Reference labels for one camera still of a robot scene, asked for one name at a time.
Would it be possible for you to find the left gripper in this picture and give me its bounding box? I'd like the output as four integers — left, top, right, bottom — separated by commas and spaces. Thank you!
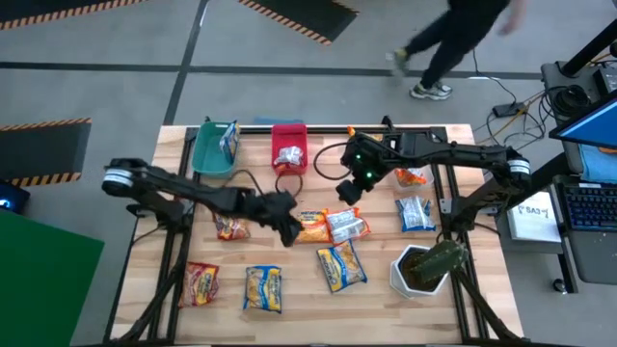
248, 189, 307, 249

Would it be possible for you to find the silver snack packet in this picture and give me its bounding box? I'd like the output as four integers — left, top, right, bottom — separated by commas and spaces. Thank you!
325, 206, 372, 246

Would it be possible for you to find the blue Maruchan noodle pack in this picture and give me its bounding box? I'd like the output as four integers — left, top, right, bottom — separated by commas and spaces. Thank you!
219, 120, 241, 163
242, 264, 283, 314
394, 195, 438, 233
316, 239, 368, 294

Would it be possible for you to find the clear plastic bin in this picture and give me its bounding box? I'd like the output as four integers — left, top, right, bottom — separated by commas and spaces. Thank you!
385, 161, 436, 193

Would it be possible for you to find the red plastic bin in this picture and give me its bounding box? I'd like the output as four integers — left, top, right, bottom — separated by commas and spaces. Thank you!
270, 122, 309, 176

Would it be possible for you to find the white plant pot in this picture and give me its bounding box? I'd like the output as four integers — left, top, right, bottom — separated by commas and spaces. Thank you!
389, 244, 452, 300

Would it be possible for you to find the blue flat item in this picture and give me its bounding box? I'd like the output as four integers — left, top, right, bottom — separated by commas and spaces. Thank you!
253, 117, 305, 126

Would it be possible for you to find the green cactus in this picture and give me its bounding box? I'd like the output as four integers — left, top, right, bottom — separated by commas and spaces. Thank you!
409, 239, 469, 285

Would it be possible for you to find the teal plastic bin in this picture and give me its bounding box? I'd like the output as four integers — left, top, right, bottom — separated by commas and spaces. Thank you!
191, 120, 241, 178

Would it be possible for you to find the black power adapter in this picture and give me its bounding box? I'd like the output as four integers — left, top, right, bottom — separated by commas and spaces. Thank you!
491, 101, 527, 120

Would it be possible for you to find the black hazard-striped floor mat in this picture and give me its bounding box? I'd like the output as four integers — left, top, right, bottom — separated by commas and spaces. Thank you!
235, 0, 361, 47
0, 0, 150, 31
0, 118, 93, 188

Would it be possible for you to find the white labelled paper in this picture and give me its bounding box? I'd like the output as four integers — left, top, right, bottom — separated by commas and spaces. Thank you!
505, 191, 563, 244

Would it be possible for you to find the person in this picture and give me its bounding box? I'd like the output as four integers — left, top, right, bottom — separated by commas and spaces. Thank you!
385, 0, 529, 102

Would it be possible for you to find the black keyboard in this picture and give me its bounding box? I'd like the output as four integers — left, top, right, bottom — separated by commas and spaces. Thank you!
561, 182, 617, 232

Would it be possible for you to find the light blue cloth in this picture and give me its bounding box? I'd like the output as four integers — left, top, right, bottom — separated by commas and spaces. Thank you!
577, 144, 617, 184

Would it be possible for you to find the green board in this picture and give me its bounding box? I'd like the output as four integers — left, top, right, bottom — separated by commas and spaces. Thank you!
0, 209, 106, 347

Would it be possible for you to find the black pole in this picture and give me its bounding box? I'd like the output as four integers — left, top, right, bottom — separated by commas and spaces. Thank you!
558, 18, 617, 78

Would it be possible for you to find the black device blue light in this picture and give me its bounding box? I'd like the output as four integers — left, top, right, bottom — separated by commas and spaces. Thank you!
0, 180, 31, 216

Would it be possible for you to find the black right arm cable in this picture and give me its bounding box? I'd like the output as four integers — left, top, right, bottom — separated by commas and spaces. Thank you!
312, 142, 358, 183

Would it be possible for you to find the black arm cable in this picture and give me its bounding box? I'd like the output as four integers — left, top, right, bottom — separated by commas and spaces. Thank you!
312, 142, 358, 183
225, 168, 306, 199

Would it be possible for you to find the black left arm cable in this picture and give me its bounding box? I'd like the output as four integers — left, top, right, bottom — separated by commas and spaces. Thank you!
225, 168, 306, 199

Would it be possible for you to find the black metal table frame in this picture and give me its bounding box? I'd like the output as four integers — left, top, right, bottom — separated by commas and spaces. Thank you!
103, 123, 522, 347

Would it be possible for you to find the thin black floor cable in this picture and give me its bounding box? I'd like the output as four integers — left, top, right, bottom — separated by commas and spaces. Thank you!
469, 47, 520, 105

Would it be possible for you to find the yellow cable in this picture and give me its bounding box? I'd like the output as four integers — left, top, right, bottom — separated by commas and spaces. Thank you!
496, 89, 549, 141

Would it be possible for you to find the coiled black cable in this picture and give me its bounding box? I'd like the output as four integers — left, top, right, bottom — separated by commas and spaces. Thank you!
549, 84, 592, 115

